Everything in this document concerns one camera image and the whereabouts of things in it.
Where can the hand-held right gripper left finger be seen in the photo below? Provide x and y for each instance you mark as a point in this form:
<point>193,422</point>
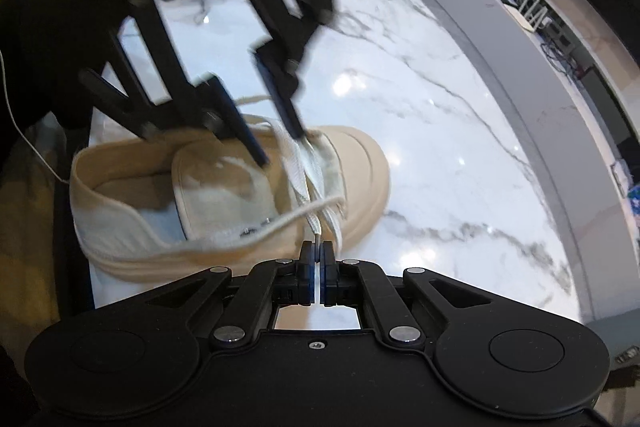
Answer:
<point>312,264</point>

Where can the beige canvas shoe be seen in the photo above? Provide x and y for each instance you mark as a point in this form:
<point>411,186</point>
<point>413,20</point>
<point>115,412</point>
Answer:
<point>360,172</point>

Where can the grey stone television console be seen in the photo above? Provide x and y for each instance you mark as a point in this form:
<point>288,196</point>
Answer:
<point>525,72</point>

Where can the grey notebook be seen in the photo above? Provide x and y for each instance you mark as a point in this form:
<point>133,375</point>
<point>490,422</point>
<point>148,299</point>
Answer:
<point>622,177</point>

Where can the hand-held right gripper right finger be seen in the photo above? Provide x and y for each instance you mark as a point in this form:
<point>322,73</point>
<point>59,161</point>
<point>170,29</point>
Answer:
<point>326,264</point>

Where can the white router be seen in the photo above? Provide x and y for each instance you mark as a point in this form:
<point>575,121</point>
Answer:
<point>532,9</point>

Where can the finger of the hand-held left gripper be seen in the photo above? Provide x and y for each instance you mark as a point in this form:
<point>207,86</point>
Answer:
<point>235,122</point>
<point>280,82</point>

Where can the white shoelace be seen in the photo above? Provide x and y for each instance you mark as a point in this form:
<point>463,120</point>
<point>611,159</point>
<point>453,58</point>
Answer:
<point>295,162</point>

